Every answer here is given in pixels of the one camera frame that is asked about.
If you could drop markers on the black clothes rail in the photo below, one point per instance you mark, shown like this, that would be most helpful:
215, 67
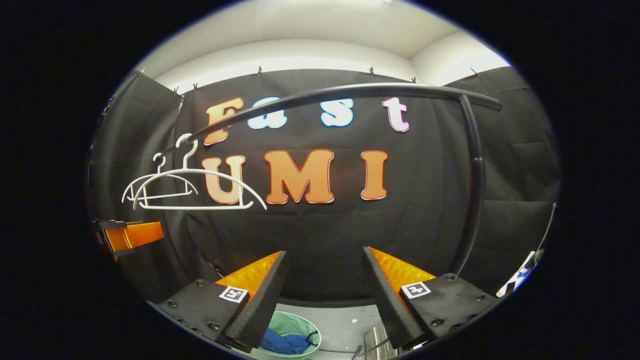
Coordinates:
475, 175

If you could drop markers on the large white clothes hanger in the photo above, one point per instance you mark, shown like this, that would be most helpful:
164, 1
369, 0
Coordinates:
200, 207

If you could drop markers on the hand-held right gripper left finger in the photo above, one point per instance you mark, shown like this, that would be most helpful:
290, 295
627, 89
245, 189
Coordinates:
267, 300

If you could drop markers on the small white clothes hanger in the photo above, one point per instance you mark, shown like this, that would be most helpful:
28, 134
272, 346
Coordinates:
161, 167

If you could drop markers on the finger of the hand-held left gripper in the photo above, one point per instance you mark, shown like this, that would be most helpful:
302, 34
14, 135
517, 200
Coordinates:
140, 234

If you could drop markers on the green laundry hamper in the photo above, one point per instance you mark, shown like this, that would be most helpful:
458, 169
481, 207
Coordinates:
295, 322

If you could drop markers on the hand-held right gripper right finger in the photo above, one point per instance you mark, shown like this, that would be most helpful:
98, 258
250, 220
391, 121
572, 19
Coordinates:
387, 300

